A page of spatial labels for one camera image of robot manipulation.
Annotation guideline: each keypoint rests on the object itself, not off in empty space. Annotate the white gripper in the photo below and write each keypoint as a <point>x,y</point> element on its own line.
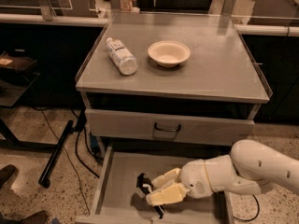
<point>195,177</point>

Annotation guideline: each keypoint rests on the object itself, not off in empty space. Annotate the black rxbar chocolate wrapper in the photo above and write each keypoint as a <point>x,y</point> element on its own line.
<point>147,188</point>

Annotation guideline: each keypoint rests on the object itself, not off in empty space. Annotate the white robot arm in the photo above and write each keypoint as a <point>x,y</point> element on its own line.
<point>247,169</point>

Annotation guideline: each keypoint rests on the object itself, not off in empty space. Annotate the grey open middle drawer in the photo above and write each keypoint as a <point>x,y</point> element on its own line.
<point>118,200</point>

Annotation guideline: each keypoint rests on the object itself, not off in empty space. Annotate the grey top drawer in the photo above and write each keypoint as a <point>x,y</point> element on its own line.
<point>194,130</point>

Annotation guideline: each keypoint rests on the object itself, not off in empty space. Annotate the grey metal cabinet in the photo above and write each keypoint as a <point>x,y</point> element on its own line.
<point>219,80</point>

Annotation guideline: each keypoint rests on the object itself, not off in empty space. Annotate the black floor stand bar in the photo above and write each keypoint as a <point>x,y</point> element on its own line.
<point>44,180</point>

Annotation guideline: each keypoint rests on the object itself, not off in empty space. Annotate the white paper bowl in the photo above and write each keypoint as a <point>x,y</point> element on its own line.
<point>169,54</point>

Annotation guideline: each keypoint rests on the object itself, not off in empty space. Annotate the clear plastic water bottle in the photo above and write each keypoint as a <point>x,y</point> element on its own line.
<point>121,56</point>

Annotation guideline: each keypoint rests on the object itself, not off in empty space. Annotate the brown shoe lower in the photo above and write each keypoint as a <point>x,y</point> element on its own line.
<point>40,217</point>

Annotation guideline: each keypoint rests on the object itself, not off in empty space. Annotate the black side table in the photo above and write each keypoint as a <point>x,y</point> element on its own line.
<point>13,86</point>

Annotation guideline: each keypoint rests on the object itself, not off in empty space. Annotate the black drawer handle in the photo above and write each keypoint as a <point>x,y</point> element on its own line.
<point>166,129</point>

